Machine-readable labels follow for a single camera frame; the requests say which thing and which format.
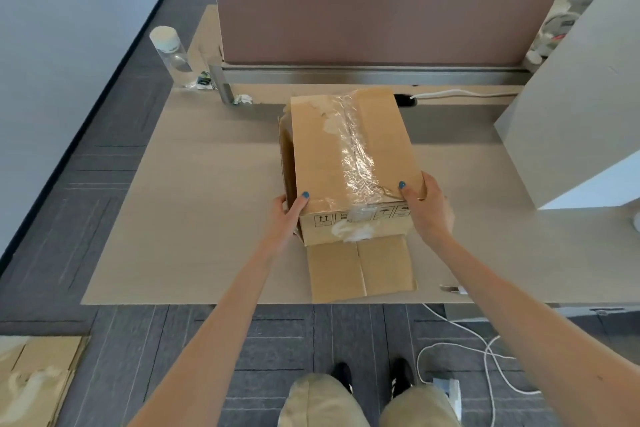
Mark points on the grey metal bar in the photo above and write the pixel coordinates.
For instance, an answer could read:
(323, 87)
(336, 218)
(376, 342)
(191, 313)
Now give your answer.
(222, 84)

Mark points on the black desk power socket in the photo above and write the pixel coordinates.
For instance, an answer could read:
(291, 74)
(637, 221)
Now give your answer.
(406, 100)

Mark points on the small clear plastic bag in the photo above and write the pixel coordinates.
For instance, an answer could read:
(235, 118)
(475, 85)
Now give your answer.
(203, 81)

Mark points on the white tape roll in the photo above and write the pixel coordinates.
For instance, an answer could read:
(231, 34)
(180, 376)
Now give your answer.
(555, 31)

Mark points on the clear bottle white cap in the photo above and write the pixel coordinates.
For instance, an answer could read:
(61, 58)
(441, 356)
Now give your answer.
(172, 56)

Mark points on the brown cardboard box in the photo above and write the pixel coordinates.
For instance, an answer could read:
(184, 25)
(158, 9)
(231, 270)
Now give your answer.
(35, 376)
(320, 156)

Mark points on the person's right hand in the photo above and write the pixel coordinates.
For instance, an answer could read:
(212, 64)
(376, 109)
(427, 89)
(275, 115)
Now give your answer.
(432, 216)

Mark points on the small white round cap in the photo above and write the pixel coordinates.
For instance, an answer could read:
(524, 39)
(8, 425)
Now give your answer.
(533, 58)

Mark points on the small white crumpled wrapper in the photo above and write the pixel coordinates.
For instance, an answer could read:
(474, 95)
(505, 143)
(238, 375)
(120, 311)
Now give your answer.
(244, 99)

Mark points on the white round floor object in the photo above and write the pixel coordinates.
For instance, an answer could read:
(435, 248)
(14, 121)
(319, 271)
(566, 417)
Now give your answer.
(447, 394)

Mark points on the black striped shoe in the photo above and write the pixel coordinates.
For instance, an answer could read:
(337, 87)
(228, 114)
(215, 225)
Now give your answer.
(401, 376)
(342, 376)

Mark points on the white utility knife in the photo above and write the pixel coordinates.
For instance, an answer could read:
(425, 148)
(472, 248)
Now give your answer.
(450, 289)

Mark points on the mauve desk divider panel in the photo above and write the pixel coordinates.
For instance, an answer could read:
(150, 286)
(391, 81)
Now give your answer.
(385, 26)

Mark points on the person's left hand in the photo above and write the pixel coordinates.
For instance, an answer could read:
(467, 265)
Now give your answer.
(285, 226)

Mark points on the person's left forearm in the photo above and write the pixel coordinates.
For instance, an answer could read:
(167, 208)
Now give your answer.
(210, 341)

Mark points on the person's right forearm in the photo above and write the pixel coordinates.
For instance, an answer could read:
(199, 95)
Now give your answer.
(525, 331)

